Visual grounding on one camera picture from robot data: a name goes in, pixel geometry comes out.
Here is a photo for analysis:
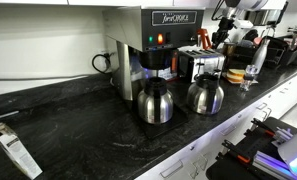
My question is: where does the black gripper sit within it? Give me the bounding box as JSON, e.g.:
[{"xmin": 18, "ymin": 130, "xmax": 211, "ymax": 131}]
[{"xmin": 210, "ymin": 17, "xmax": 236, "ymax": 50}]

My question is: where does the black and steel toaster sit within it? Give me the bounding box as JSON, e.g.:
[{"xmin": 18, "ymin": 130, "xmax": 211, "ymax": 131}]
[{"xmin": 177, "ymin": 48, "xmax": 227, "ymax": 84}]

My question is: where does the red coffee maker tap lever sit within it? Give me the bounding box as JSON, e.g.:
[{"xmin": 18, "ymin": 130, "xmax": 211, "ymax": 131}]
[{"xmin": 196, "ymin": 28, "xmax": 213, "ymax": 51}]

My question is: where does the brown lidded jar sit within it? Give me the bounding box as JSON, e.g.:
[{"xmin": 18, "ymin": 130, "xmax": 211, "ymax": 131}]
[{"xmin": 221, "ymin": 42, "xmax": 238, "ymax": 60}]

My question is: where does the toy bread slice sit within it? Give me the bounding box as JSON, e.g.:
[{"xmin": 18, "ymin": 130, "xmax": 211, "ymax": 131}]
[
  {"xmin": 225, "ymin": 74, "xmax": 245, "ymax": 84},
  {"xmin": 226, "ymin": 68, "xmax": 247, "ymax": 79}
]

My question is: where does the white bottle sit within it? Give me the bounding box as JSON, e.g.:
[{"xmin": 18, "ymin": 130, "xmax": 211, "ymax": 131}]
[{"xmin": 250, "ymin": 37, "xmax": 271, "ymax": 75}]

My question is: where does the stainless steel appliance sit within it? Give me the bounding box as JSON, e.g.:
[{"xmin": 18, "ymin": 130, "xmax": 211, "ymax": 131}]
[{"xmin": 243, "ymin": 8, "xmax": 284, "ymax": 27}]

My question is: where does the black storage bin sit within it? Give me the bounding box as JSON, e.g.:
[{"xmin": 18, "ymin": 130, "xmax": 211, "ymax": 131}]
[
  {"xmin": 265, "ymin": 35, "xmax": 290, "ymax": 70},
  {"xmin": 281, "ymin": 39, "xmax": 297, "ymax": 67}
]

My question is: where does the steel carafe with black lid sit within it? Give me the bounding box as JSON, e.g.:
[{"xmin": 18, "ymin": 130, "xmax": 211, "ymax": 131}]
[
  {"xmin": 186, "ymin": 72, "xmax": 225, "ymax": 116},
  {"xmin": 136, "ymin": 76, "xmax": 175, "ymax": 126}
]

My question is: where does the stainless steel coffee maker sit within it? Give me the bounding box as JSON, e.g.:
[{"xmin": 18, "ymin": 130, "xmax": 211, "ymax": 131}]
[{"xmin": 102, "ymin": 5, "xmax": 206, "ymax": 140}]

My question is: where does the black and orange clamp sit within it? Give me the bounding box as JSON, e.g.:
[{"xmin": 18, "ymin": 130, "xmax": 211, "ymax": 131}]
[
  {"xmin": 250, "ymin": 117, "xmax": 277, "ymax": 138},
  {"xmin": 220, "ymin": 139, "xmax": 253, "ymax": 165}
]

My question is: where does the black mounting board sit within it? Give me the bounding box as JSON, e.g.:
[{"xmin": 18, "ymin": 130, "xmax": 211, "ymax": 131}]
[{"xmin": 205, "ymin": 116, "xmax": 297, "ymax": 180}]

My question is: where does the white carton box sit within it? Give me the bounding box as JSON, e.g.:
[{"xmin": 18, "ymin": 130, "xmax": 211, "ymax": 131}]
[{"xmin": 0, "ymin": 122, "xmax": 44, "ymax": 180}]

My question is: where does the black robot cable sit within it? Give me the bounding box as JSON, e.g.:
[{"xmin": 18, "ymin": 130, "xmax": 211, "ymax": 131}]
[{"xmin": 210, "ymin": 0, "xmax": 227, "ymax": 22}]

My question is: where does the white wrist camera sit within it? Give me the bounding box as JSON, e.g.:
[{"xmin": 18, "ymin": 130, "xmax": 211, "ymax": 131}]
[{"xmin": 233, "ymin": 18, "xmax": 255, "ymax": 30}]

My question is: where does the silver drawer handle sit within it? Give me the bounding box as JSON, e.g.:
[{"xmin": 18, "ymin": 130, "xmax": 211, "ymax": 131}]
[
  {"xmin": 255, "ymin": 102, "xmax": 273, "ymax": 122},
  {"xmin": 159, "ymin": 159, "xmax": 185, "ymax": 179},
  {"xmin": 188, "ymin": 152, "xmax": 210, "ymax": 178},
  {"xmin": 220, "ymin": 124, "xmax": 238, "ymax": 137}
]

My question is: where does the black wall power cable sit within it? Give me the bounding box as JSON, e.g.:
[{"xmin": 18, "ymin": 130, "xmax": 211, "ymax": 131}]
[{"xmin": 91, "ymin": 51, "xmax": 113, "ymax": 75}]

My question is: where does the white wall cabinet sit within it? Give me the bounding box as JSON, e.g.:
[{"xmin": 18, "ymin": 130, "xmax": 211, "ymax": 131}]
[{"xmin": 0, "ymin": 0, "xmax": 224, "ymax": 8}]

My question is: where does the aluminium extrusion rail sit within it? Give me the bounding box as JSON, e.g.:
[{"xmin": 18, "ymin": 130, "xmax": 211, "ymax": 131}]
[{"xmin": 253, "ymin": 149, "xmax": 297, "ymax": 180}]

